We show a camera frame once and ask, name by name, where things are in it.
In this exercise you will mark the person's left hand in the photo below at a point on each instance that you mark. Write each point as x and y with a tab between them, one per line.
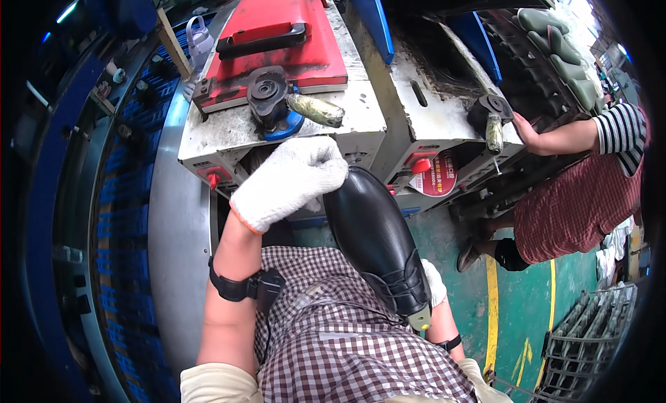
283	184

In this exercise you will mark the person's right hand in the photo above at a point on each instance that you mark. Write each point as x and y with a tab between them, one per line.
436	286

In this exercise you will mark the person's left fingers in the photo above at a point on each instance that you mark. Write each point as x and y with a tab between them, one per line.
320	166

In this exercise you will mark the black leather shoe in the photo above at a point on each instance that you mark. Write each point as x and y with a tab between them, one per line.
372	231

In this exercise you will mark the red round label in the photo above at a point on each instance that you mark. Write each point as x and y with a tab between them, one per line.
436	178

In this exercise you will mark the press machine with red top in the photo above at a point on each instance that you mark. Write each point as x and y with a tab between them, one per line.
291	44

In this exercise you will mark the white press machine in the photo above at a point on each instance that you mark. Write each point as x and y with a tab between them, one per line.
432	106

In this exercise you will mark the black wrist band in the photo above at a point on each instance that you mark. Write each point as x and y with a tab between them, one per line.
231	288
450	343

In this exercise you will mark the blue panel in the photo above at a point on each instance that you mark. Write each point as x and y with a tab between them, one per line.
476	46
373	20

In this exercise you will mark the pale purple plastic jug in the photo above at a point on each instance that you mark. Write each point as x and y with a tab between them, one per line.
199	43

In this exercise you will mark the person's body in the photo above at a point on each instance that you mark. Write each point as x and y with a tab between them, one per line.
338	346

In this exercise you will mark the wooden stick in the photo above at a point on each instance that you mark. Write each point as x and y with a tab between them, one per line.
173	44

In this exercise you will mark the blue conveyor belt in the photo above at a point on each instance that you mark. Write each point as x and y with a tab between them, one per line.
127	205

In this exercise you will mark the heap of white cloths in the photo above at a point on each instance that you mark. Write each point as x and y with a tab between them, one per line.
614	252

